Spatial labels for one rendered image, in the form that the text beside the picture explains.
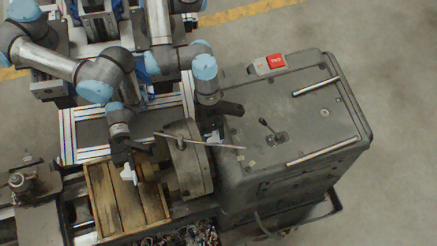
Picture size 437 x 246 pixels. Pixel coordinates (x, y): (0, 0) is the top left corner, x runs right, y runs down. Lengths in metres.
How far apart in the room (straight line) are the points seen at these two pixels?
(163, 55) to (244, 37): 2.02
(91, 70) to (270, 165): 0.71
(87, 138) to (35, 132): 0.46
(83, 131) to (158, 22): 1.57
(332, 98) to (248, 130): 0.35
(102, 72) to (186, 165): 0.44
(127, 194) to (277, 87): 0.78
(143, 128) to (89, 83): 1.28
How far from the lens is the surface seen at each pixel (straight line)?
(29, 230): 2.03
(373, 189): 3.15
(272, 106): 1.80
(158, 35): 1.50
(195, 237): 2.33
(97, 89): 1.66
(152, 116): 2.93
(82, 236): 2.08
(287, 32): 3.55
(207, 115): 1.54
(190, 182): 1.75
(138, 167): 1.84
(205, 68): 1.40
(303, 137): 1.76
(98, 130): 2.95
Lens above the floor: 2.84
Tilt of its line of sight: 65 degrees down
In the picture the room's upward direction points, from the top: 3 degrees clockwise
